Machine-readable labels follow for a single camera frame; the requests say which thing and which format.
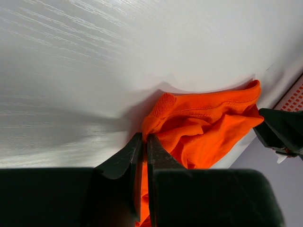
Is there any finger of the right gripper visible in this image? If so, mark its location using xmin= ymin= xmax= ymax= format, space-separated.
xmin=254 ymin=108 xmax=303 ymax=157

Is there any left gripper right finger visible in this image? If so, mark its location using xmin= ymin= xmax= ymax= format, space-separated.
xmin=147 ymin=134 xmax=285 ymax=227

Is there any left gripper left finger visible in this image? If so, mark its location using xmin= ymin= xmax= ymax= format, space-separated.
xmin=0 ymin=133 xmax=143 ymax=227

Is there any orange t shirt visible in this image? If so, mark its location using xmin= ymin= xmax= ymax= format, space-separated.
xmin=134 ymin=79 xmax=265 ymax=227

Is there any white plastic basket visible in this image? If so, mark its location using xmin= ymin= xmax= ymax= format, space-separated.
xmin=274 ymin=75 xmax=303 ymax=112

